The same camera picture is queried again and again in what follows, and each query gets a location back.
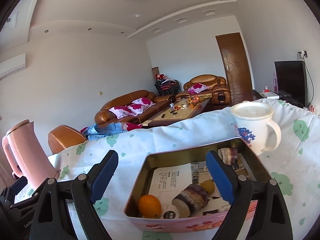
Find large orange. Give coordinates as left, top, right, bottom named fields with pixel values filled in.
left=138, top=194, right=162, bottom=219

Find yellow green citrus fruit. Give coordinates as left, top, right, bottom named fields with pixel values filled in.
left=200, top=180, right=215, bottom=196

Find white cloud pattern tablecloth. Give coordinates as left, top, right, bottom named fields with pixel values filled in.
left=13, top=97, right=320, bottom=240

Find pink electric kettle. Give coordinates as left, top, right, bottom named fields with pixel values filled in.
left=2, top=119, right=58, bottom=189

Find blue plaid blanket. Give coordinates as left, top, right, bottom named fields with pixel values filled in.
left=81, top=122, right=127, bottom=141

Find white lidded mug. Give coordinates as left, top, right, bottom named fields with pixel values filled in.
left=230, top=101, right=281, bottom=155

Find paper leaflet in tin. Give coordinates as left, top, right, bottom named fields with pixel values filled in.
left=147, top=152, right=251, bottom=218

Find pink floral left pillow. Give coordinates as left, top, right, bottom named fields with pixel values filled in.
left=109, top=106, right=137, bottom=120

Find brown leather long sofa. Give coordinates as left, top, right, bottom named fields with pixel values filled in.
left=95, top=90, right=174, bottom=127

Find wooden coffee table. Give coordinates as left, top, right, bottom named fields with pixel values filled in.
left=142, top=96, right=212, bottom=128

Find pink floral right pillow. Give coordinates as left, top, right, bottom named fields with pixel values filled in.
left=127, top=97, right=154, bottom=115

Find black television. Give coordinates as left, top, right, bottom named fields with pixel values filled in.
left=274, top=61, right=308, bottom=108

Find brown leather armchair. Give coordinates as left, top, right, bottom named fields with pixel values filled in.
left=175, top=74, right=232, bottom=105

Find brown wooden door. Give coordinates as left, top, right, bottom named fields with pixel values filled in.
left=216, top=33, right=252, bottom=95

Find pink floral armchair pillow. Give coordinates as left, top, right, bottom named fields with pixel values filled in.
left=188, top=83, right=210, bottom=94

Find white air conditioner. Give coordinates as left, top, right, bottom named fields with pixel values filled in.
left=0, top=53, right=26, bottom=80

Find stacked dark chairs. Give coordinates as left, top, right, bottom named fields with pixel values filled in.
left=155, top=74, right=182, bottom=96

